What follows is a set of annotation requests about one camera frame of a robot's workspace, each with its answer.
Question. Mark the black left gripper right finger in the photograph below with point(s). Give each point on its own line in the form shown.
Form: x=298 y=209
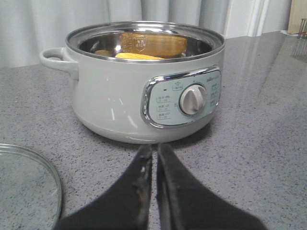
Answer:
x=186 y=204

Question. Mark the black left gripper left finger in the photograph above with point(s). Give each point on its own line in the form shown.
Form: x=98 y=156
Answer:
x=124 y=206

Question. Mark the glass pot lid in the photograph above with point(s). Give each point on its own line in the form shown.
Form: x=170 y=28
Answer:
x=31 y=191

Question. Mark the yellow corn cob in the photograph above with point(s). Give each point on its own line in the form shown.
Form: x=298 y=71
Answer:
x=126 y=55

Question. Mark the pale green electric pot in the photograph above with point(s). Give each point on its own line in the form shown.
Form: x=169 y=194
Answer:
x=142 y=101

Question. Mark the white curtain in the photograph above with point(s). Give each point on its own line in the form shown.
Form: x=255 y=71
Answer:
x=29 y=26

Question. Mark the beige box with metal rack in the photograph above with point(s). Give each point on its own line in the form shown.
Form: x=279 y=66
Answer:
x=297 y=24

